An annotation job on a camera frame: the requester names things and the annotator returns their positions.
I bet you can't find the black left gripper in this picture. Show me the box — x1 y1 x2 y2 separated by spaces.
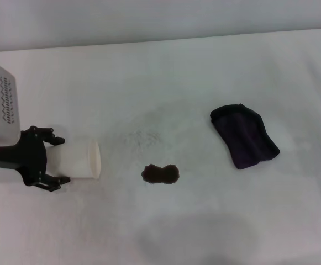
0 125 71 192

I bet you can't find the white paper cup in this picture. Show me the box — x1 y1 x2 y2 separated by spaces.
44 139 102 180

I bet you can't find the dark purple rag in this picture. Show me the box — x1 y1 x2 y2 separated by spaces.
209 103 281 171

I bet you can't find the black water stain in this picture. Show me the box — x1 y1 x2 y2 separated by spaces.
141 163 181 186

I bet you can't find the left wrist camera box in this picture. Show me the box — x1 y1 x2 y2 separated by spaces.
0 59 22 144

